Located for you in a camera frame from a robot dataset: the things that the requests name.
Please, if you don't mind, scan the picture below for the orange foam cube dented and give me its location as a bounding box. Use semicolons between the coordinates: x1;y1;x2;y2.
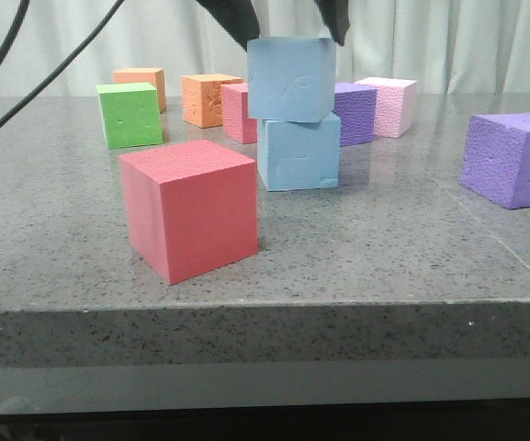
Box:
181;73;243;129

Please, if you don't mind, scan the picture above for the large purple foam cube right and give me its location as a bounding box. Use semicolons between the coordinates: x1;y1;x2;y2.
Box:
459;113;530;209

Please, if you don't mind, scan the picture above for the white curtain backdrop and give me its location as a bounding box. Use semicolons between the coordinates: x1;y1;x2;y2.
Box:
0;1;530;97

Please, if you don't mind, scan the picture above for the black cable inner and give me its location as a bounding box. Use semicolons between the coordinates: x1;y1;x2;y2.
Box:
0;0;126;148

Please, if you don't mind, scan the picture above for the light pink foam cube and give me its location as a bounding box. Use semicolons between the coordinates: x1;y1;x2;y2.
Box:
356;77;417;138

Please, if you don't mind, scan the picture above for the large red foam cube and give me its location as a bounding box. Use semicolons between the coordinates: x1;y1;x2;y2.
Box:
118;140;258;284

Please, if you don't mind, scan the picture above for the purple foam cube middle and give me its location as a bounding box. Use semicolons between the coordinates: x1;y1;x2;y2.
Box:
333;83;378;146

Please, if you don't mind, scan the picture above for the pink-red foam cube middle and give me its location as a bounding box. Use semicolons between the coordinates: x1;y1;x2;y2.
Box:
220;83;257;144

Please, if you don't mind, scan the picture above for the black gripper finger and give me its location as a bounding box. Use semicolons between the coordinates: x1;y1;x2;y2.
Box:
197;0;260;51
315;0;350;46

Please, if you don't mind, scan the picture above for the orange foam cube back left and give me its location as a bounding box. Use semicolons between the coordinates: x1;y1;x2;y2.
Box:
112;67;167;112

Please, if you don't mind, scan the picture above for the light blue foam cube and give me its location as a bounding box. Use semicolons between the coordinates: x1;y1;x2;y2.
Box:
257;113;341;191
247;37;336;123

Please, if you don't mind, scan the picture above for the green foam cube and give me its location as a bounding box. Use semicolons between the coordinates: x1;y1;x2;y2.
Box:
96;82;163;149

